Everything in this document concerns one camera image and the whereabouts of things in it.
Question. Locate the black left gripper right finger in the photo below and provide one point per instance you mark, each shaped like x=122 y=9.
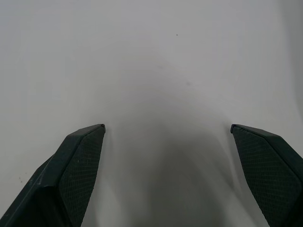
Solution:
x=267 y=170

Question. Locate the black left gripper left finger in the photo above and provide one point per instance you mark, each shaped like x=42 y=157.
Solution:
x=68 y=175

